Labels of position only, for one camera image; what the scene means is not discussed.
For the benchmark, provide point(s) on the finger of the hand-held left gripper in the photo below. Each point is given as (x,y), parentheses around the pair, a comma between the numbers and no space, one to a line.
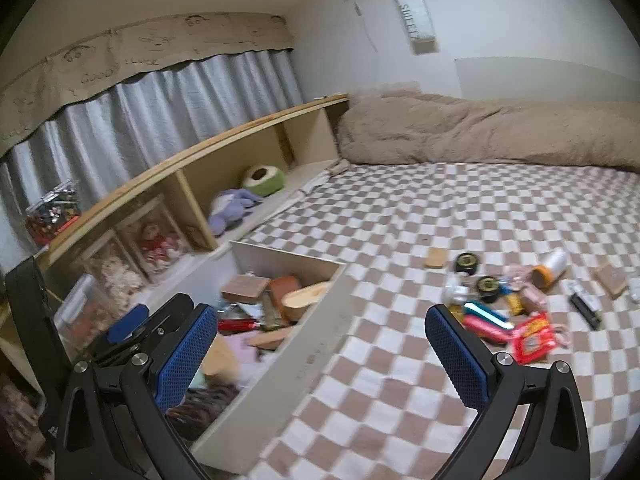
(127,322)
(172,310)

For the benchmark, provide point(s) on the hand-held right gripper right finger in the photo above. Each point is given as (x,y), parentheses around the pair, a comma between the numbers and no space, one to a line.
(457,355)

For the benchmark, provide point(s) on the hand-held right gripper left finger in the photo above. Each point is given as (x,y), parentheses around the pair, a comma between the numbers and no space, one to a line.
(185,360)

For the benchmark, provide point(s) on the red snack packet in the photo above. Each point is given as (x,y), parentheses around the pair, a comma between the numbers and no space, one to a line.
(532,340)

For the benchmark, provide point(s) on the white rectangular storage box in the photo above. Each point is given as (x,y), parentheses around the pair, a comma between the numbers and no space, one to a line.
(310,340)

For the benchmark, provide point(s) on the black lighter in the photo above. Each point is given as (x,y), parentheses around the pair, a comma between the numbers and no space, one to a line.
(585,312)

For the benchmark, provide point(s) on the white lighter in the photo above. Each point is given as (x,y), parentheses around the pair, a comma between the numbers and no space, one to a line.
(575,287)

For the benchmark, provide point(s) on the clear container of small items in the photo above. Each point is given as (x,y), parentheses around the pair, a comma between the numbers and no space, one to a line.
(52,215)

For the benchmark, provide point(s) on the pink red lighter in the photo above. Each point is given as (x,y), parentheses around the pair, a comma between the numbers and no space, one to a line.
(482,330)

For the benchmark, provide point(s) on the clear plastic box brown pieces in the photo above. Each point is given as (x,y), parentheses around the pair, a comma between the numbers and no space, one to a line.
(80,310)

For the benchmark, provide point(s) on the clear display case beige plush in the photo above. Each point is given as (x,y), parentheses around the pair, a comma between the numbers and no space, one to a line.
(117,275)

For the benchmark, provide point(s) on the white light bulb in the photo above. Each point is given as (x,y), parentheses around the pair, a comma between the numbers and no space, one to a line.
(455,295)

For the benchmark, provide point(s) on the clear display case red doll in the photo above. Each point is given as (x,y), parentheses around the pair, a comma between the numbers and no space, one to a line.
(155,245)

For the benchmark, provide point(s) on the black tape roll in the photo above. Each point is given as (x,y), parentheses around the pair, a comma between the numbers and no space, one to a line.
(487,290)
(467,262)

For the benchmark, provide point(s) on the brown wooden block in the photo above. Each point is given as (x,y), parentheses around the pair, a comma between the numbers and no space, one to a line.
(245,289)
(611,280)

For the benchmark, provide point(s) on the flat wooden piece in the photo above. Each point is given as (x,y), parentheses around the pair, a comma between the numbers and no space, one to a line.
(267,339)

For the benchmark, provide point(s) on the clear bag pink contents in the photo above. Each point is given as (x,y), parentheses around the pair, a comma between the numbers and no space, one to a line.
(530,297)

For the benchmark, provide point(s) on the small light wooden block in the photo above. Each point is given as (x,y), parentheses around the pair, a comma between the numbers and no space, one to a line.
(436,258)

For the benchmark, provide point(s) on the brown leather holder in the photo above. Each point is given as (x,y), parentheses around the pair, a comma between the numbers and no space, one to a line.
(282,290)

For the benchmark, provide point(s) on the purple plush toy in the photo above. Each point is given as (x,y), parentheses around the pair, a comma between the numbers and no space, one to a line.
(230,210)

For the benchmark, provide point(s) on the plastic film roll orange tape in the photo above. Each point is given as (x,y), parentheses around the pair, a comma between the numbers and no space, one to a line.
(552,262)

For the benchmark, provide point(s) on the oval wooden box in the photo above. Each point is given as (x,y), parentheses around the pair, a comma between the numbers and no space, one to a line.
(305,302)

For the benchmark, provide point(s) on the checkered bed sheet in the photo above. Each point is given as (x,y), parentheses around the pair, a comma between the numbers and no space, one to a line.
(400,210)

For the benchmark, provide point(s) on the green avocado plush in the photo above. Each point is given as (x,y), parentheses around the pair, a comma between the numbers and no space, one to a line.
(262,180)

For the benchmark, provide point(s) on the clear plastic case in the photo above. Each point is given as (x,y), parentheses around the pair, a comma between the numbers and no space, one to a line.
(635,290)

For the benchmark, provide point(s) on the grey curtain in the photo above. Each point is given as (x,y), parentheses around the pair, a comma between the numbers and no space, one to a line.
(175,95)

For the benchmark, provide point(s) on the beige fluffy blanket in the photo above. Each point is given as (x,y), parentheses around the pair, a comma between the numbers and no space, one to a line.
(475,130)

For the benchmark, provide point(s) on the wooden headboard shelf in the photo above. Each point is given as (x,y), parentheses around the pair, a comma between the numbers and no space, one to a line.
(310,130)

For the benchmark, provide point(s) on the beige printed curtain valance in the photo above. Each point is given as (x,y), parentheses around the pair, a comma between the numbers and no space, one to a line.
(100,60)

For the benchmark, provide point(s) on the white hanging bag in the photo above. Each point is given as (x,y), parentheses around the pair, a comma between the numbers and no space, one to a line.
(415,15)

